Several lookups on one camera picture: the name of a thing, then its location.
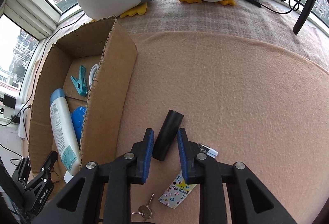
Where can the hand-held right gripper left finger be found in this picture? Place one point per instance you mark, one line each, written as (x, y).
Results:
(147, 154)

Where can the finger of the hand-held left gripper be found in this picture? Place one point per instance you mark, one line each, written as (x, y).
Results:
(21, 171)
(46, 164)

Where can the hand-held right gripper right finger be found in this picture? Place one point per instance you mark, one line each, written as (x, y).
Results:
(183, 154)

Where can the black plastic cylinder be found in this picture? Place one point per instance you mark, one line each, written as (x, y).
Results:
(167, 134)

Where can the white lotion bottle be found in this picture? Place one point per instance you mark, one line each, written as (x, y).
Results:
(61, 131)

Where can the cardboard box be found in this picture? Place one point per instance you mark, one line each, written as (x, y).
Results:
(113, 85)

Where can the teal plastic clothespin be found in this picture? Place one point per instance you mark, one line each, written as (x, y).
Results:
(79, 80)

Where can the white cube charger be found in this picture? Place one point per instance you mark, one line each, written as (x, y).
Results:
(69, 177)

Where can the white flash drive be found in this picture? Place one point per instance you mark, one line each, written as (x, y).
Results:
(212, 153)

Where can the white patterned flat case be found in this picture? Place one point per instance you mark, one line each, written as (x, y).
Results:
(174, 195)

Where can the white power strip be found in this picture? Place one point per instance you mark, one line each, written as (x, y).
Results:
(18, 121)

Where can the blue round tape measure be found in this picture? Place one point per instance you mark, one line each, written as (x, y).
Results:
(78, 121)

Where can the black power adapter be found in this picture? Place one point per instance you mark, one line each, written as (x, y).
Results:
(9, 101)

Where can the peach fleece blanket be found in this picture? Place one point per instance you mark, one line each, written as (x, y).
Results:
(231, 98)

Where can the white round object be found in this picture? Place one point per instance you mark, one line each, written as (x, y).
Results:
(92, 73)

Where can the grey plaid blanket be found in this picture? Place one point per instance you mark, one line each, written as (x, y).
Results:
(205, 18)

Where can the black tripod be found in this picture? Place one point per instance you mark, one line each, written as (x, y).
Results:
(305, 13)

